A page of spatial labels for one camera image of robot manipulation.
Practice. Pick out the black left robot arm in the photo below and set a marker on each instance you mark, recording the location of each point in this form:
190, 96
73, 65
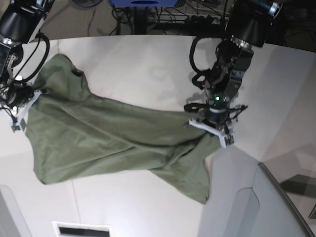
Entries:
248, 26

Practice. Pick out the grey table leg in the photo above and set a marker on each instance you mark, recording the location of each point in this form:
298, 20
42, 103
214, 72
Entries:
140, 18

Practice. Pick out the green t-shirt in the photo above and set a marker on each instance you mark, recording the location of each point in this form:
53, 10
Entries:
75, 133

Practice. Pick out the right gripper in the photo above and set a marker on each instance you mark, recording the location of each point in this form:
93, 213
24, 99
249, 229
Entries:
15, 95

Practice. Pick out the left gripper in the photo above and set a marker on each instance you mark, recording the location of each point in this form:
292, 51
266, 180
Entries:
217, 110

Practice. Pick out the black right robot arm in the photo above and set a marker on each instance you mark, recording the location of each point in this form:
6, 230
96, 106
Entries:
19, 25

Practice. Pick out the black power strip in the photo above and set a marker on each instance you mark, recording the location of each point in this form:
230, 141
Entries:
178, 18

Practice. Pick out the blue plastic bin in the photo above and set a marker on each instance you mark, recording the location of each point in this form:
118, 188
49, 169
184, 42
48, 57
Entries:
143, 3

